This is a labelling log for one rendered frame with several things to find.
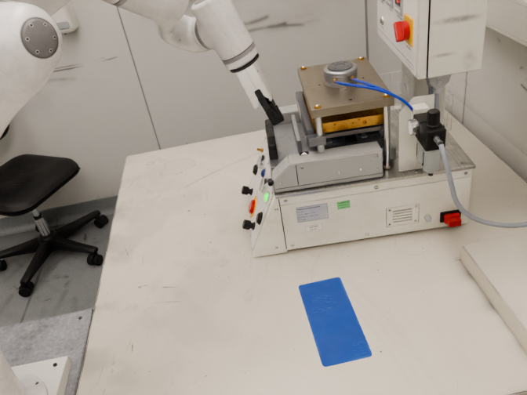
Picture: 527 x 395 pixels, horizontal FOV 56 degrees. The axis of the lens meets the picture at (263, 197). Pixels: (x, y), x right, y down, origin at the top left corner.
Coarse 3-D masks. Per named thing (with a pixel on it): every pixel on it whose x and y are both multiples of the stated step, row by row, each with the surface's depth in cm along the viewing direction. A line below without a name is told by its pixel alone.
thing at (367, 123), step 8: (304, 96) 126; (352, 112) 114; (360, 112) 114; (368, 112) 113; (376, 112) 112; (312, 120) 114; (328, 120) 113; (336, 120) 112; (344, 120) 112; (352, 120) 112; (360, 120) 112; (368, 120) 112; (376, 120) 112; (328, 128) 113; (336, 128) 113; (344, 128) 113; (352, 128) 113; (360, 128) 113; (368, 128) 113; (376, 128) 113; (328, 136) 114; (336, 136) 114
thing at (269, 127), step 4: (268, 120) 129; (268, 124) 127; (268, 128) 125; (272, 128) 125; (268, 132) 123; (272, 132) 123; (268, 136) 121; (272, 136) 121; (268, 140) 120; (272, 140) 119; (268, 144) 118; (272, 144) 118; (268, 148) 118; (272, 148) 118; (276, 148) 118; (272, 152) 118; (276, 152) 118; (272, 156) 119; (276, 156) 119
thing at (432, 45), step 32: (384, 0) 115; (416, 0) 93; (448, 0) 92; (480, 0) 93; (384, 32) 120; (416, 32) 96; (448, 32) 96; (480, 32) 96; (416, 64) 100; (448, 64) 99; (480, 64) 100; (416, 96) 104; (416, 160) 113
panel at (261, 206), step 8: (264, 144) 140; (264, 152) 137; (256, 168) 142; (264, 168) 130; (256, 176) 141; (264, 176) 129; (256, 184) 138; (256, 192) 136; (272, 192) 116; (256, 200) 134; (256, 208) 131; (264, 208) 122; (264, 216) 120; (256, 224) 127; (256, 232) 125; (256, 240) 123
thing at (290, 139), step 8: (280, 128) 133; (288, 128) 132; (296, 128) 123; (280, 136) 129; (288, 136) 128; (296, 136) 119; (304, 136) 127; (280, 144) 125; (288, 144) 125; (296, 144) 121; (304, 144) 123; (392, 144) 117; (280, 152) 122; (288, 152) 121; (296, 152) 121; (392, 152) 116; (272, 160) 119; (280, 160) 119; (272, 168) 117
